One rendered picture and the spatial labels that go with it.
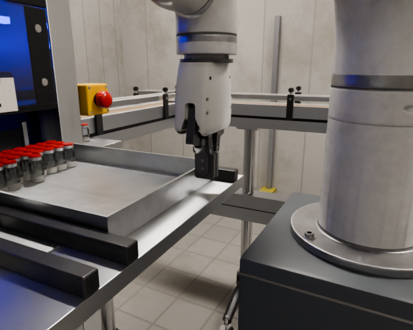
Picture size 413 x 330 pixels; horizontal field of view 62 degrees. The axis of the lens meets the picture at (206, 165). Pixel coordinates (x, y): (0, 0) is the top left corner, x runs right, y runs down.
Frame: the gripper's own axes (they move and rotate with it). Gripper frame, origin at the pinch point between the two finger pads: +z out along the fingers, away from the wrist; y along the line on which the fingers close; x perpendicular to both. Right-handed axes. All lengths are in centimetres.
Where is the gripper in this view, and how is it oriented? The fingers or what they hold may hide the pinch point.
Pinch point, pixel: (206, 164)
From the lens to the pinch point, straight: 52.2
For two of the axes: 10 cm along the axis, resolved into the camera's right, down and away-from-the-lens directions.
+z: 0.0, 9.6, 2.7
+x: 9.0, 1.2, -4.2
